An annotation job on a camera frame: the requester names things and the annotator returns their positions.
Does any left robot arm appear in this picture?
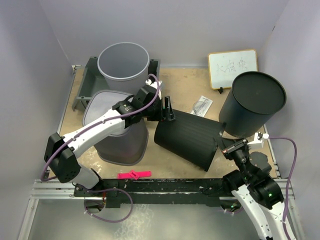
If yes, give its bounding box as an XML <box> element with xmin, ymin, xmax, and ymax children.
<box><xmin>44</xmin><ymin>85</ymin><xmax>175</xmax><ymax>196</ymax></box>

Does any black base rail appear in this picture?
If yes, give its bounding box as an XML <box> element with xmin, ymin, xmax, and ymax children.
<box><xmin>74</xmin><ymin>178</ymin><xmax>237</xmax><ymax>209</ymax></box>

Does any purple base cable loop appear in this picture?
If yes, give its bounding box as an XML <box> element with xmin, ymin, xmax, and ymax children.
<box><xmin>83</xmin><ymin>187</ymin><xmax>135</xmax><ymax>224</ymax></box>

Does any grey ribbed square bin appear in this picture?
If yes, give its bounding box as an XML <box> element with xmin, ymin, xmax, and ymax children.
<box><xmin>82</xmin><ymin>90</ymin><xmax>149</xmax><ymax>166</ymax></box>

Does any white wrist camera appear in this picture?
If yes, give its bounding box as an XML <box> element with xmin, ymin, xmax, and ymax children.
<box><xmin>247</xmin><ymin>132</ymin><xmax>270</xmax><ymax>149</ymax></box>
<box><xmin>145</xmin><ymin>79</ymin><xmax>164</xmax><ymax>91</ymax></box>

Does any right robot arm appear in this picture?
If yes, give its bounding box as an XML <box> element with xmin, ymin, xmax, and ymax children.
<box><xmin>216</xmin><ymin>132</ymin><xmax>296</xmax><ymax>240</ymax></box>

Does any black round bin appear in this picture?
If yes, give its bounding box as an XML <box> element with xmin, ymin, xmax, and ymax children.
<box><xmin>154</xmin><ymin>109</ymin><xmax>226</xmax><ymax>172</ymax></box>

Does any grey plastic crate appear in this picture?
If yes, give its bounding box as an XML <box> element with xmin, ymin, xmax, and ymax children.
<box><xmin>71</xmin><ymin>56</ymin><xmax>161</xmax><ymax>112</ymax></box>

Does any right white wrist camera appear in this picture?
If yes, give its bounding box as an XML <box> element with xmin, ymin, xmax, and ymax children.
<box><xmin>247</xmin><ymin>132</ymin><xmax>270</xmax><ymax>149</ymax></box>

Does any dark blue round bin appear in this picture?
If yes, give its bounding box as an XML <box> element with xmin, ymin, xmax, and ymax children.
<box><xmin>218</xmin><ymin>71</ymin><xmax>287</xmax><ymax>138</ymax></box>

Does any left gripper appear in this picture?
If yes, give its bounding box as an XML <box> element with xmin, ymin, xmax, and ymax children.
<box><xmin>142</xmin><ymin>97</ymin><xmax>176</xmax><ymax>123</ymax></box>

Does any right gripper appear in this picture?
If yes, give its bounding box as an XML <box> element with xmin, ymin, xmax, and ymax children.
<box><xmin>212</xmin><ymin>136</ymin><xmax>252</xmax><ymax>181</ymax></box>

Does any light grey round bin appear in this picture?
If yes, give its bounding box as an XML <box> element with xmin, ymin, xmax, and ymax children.
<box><xmin>97</xmin><ymin>42</ymin><xmax>150</xmax><ymax>95</ymax></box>

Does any small whiteboard on stand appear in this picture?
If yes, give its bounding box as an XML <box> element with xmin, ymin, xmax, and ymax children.
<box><xmin>207</xmin><ymin>49</ymin><xmax>258</xmax><ymax>91</ymax></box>

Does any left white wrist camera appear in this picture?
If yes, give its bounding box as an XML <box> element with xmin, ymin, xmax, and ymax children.
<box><xmin>145</xmin><ymin>79</ymin><xmax>164</xmax><ymax>91</ymax></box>

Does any pink plastic clip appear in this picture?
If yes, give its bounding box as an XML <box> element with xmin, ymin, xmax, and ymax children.
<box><xmin>117</xmin><ymin>170</ymin><xmax>152</xmax><ymax>180</ymax></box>

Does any white ruler set package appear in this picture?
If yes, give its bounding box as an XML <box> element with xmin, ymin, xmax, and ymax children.
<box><xmin>190</xmin><ymin>95</ymin><xmax>213</xmax><ymax>118</ymax></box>

